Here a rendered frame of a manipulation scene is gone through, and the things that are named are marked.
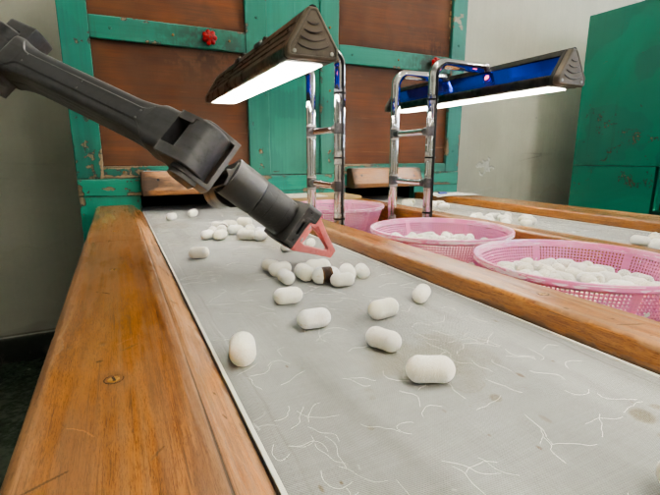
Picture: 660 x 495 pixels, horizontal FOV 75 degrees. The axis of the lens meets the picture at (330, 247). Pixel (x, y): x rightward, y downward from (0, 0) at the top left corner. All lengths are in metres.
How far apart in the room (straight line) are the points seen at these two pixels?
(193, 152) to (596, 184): 3.04
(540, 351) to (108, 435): 0.33
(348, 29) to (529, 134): 2.23
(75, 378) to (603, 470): 0.32
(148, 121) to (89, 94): 0.10
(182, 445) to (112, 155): 1.20
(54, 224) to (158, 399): 2.01
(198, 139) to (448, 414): 0.44
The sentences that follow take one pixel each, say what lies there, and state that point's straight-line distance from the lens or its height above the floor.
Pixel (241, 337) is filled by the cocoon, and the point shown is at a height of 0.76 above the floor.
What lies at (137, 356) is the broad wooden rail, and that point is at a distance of 0.35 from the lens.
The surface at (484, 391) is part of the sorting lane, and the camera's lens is 0.34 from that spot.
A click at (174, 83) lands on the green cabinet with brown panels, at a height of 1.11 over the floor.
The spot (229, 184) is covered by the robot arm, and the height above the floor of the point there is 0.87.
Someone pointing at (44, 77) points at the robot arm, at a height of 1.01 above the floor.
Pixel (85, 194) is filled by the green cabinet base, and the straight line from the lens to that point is 1.39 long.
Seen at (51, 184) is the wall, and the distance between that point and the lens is 2.26.
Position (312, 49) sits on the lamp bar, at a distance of 0.68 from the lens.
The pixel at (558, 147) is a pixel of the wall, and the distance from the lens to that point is 3.87.
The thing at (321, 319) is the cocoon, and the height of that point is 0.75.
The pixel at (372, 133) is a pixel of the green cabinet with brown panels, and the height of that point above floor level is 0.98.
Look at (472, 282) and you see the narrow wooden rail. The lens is 0.53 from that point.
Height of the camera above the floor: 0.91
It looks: 12 degrees down
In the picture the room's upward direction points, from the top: straight up
